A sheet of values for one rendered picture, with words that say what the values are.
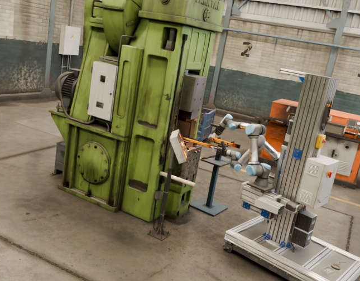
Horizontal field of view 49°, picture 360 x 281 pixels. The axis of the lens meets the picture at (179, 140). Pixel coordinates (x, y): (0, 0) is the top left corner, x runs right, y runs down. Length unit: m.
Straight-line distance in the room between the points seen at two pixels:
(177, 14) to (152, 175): 1.81
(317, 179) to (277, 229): 0.75
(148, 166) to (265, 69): 8.04
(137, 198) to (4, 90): 6.17
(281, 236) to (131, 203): 1.77
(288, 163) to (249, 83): 8.23
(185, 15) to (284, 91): 8.11
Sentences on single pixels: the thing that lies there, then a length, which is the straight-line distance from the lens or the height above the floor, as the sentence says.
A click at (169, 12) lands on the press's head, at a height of 2.39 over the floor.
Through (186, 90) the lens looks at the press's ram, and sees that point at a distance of 4.52.
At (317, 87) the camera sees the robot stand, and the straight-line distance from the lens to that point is 4.06.
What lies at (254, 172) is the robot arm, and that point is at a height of 0.98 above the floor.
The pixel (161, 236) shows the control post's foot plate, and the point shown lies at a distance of 4.52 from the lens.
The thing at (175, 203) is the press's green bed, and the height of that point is 0.22.
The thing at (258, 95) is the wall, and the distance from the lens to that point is 12.26.
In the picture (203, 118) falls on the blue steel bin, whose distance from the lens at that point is 8.41.
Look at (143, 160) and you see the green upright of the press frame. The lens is 4.68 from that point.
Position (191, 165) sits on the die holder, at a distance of 4.80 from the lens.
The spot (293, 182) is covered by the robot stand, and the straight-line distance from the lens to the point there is 4.24.
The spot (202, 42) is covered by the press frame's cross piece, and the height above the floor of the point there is 2.15.
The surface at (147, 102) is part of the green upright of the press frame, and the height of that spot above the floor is 1.38.
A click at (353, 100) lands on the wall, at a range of 11.87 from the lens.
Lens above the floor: 2.17
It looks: 15 degrees down
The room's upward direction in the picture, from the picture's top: 10 degrees clockwise
